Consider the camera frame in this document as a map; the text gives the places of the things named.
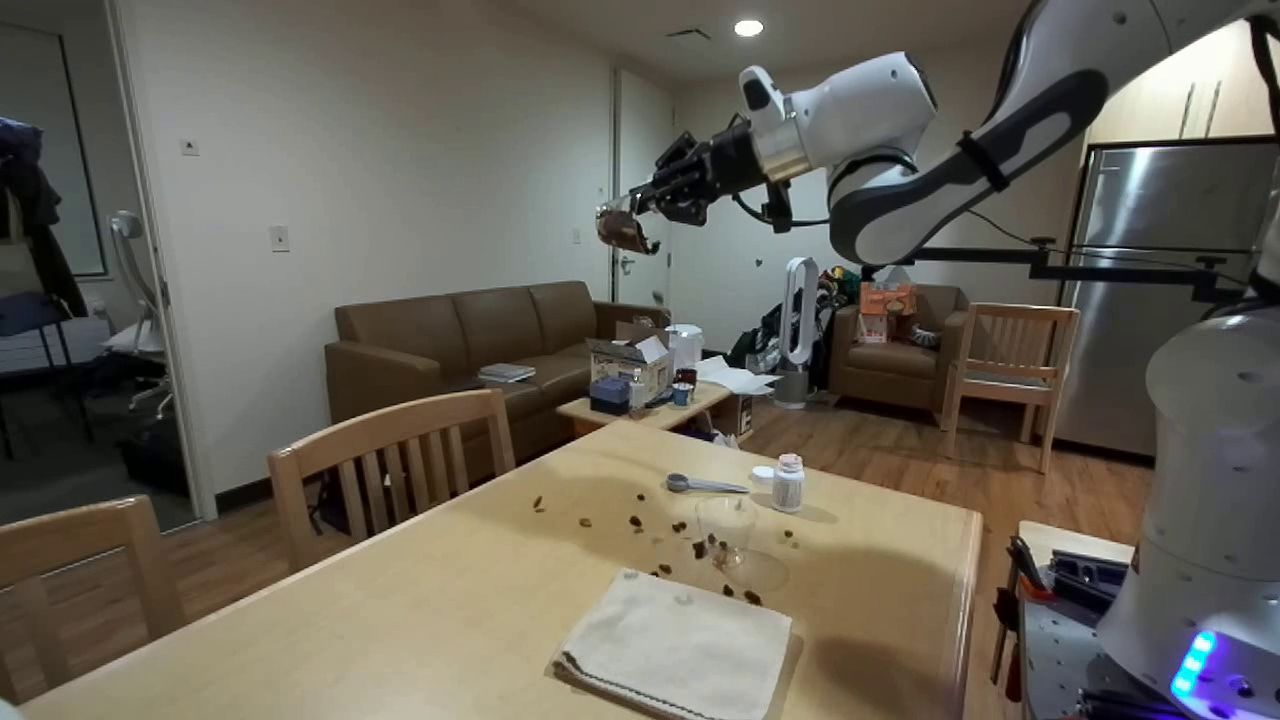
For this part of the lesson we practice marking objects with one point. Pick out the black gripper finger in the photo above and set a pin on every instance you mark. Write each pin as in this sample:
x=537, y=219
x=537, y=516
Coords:
x=635, y=238
x=642, y=199

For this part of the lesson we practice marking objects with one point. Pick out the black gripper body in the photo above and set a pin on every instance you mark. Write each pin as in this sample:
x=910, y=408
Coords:
x=692, y=175

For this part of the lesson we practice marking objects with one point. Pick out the clear cup with trail mix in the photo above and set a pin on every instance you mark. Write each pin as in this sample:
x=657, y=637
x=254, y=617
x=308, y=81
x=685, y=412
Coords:
x=618, y=225

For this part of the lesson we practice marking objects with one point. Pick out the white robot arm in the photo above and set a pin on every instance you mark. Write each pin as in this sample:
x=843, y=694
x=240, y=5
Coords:
x=857, y=126

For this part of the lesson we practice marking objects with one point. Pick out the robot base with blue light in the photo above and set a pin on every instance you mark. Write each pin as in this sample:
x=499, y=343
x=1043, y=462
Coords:
x=1199, y=613

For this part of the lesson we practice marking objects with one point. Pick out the empty clear plastic cup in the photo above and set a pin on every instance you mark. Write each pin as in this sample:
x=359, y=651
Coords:
x=740, y=544

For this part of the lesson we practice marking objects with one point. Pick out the low wooden coffee table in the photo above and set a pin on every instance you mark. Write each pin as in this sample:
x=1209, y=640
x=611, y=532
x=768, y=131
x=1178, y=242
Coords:
x=692, y=412

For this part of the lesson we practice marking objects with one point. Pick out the grey measuring scoop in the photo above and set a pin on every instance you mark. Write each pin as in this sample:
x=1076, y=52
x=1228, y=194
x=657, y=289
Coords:
x=678, y=483

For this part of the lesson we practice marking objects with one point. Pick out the white bottle cap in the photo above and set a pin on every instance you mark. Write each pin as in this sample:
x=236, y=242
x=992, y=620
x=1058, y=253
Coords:
x=760, y=477

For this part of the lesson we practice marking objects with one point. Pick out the brown leather sofa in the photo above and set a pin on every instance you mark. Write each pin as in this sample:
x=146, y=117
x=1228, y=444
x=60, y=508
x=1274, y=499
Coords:
x=425, y=344

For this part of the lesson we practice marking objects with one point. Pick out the brown armchair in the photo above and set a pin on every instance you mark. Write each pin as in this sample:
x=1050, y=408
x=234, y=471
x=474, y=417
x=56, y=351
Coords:
x=910, y=368

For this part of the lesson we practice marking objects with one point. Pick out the white pill bottle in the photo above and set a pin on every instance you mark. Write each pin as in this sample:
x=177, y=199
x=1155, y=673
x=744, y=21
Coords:
x=790, y=483

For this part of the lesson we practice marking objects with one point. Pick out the scattered nuts on table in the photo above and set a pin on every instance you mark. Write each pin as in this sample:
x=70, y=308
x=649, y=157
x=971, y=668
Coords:
x=657, y=537

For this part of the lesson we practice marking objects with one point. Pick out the wooden chair by refrigerator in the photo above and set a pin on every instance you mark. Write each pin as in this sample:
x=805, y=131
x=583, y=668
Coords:
x=1012, y=354

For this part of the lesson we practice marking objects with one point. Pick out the wooden chair near right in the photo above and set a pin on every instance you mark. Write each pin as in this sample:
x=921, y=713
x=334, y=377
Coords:
x=386, y=467

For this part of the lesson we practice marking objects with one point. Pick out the folded white cloth napkin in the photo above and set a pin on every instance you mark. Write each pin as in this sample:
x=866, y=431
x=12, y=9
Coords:
x=678, y=651

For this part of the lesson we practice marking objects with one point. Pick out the stainless steel refrigerator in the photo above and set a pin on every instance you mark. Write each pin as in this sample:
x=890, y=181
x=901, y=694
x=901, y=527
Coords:
x=1165, y=207

